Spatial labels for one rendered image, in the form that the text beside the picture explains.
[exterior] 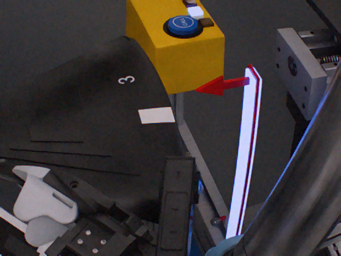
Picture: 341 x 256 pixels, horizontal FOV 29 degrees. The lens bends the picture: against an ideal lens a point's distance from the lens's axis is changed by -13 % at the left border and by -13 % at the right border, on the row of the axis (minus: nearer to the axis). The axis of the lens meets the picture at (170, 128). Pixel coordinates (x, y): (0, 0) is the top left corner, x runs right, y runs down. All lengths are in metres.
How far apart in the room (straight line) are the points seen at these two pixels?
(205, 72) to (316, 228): 0.50
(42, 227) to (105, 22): 0.93
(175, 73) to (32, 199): 0.45
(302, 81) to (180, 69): 0.21
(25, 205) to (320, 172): 0.25
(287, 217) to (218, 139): 1.30
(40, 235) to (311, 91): 0.58
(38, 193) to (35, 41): 0.92
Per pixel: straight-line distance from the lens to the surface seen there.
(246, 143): 0.80
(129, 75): 0.74
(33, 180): 0.62
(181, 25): 0.99
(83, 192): 0.57
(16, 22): 1.46
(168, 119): 0.71
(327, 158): 0.53
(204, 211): 1.04
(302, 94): 1.12
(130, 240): 0.56
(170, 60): 0.98
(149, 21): 1.02
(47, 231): 0.64
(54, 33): 1.51
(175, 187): 0.60
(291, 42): 1.14
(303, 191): 0.55
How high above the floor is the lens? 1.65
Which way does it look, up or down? 43 degrees down
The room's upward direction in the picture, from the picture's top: 1 degrees clockwise
